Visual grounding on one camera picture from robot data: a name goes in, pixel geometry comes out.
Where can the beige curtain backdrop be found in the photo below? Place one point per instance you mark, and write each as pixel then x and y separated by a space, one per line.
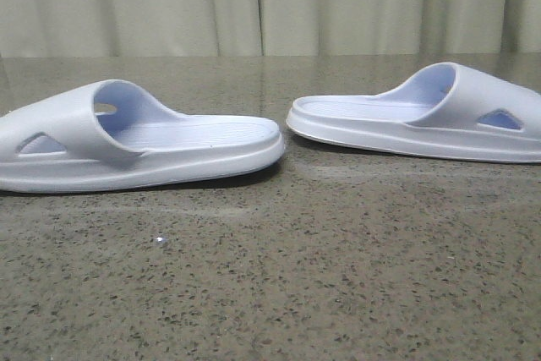
pixel 99 28

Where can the light blue slipper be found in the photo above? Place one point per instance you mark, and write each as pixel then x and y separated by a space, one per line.
pixel 114 134
pixel 445 110

